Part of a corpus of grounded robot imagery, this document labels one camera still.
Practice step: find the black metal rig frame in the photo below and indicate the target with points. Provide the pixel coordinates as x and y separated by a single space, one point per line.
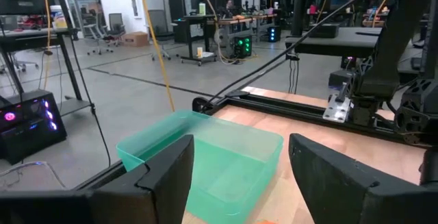
291 107

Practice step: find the person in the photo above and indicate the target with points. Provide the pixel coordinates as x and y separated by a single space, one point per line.
229 6

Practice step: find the black computer tower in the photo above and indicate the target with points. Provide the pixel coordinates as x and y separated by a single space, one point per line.
27 131

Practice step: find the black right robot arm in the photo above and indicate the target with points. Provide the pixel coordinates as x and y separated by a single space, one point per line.
383 63

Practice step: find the wood top workbench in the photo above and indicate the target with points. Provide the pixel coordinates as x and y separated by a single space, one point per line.
239 21

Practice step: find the grey office chair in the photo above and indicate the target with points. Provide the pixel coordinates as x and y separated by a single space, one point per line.
117 25

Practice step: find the white wipes tub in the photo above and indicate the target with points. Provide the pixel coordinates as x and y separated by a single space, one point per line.
58 16

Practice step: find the silver metal bracket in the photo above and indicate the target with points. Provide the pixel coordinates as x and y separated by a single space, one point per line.
337 110

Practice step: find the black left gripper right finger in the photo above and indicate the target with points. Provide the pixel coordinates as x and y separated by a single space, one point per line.
342 189

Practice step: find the computer with green lights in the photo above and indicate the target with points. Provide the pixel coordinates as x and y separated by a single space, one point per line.
243 46

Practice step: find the black standing desk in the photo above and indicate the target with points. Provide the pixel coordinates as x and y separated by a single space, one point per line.
34 37

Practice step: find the white office chair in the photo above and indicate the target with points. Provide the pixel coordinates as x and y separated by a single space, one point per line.
96 28

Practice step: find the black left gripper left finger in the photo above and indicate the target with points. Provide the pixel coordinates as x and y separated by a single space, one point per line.
164 189

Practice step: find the brown cardboard box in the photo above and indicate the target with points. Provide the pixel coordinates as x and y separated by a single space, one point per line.
136 39

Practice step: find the black work table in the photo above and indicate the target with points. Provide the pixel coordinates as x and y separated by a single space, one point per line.
342 40

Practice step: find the black pillar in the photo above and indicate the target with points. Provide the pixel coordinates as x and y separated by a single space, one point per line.
299 5

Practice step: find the computer with blue lights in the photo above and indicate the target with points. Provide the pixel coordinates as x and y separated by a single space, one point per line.
273 34

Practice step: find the orange fruit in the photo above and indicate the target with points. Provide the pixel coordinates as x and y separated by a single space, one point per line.
265 222

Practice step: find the dark office chair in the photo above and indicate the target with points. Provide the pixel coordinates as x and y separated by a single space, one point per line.
159 23

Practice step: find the teal plastic bin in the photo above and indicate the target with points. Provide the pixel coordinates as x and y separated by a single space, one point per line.
232 155

